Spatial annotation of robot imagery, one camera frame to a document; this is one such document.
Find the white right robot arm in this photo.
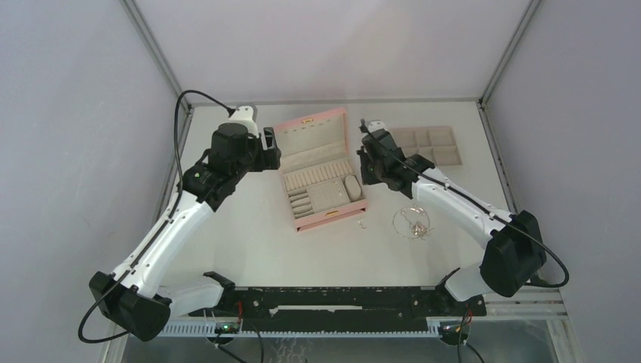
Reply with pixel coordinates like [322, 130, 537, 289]
[357, 123, 547, 315]

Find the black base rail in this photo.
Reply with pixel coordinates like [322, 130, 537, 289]
[214, 286, 487, 318]

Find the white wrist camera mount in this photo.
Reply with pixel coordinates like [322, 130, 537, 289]
[361, 119, 388, 133]
[229, 104, 260, 138]

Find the white slotted cable duct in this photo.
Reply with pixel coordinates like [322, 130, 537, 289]
[159, 319, 440, 338]

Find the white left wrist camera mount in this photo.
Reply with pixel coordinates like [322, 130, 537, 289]
[229, 104, 260, 138]

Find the beige divided tray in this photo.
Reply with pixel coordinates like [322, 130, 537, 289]
[390, 126, 462, 166]

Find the silver hoop necklace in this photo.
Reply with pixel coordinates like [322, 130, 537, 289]
[392, 205, 432, 240]

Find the beige oval watch pillow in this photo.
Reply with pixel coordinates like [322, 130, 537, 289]
[344, 175, 362, 202]

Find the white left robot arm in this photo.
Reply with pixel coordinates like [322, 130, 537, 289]
[88, 122, 281, 342]

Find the pink jewelry box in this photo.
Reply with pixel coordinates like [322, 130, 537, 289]
[274, 107, 368, 231]

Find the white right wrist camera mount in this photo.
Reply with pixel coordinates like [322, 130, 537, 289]
[361, 119, 388, 133]

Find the black left camera cable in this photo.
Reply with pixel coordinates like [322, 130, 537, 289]
[77, 89, 237, 345]

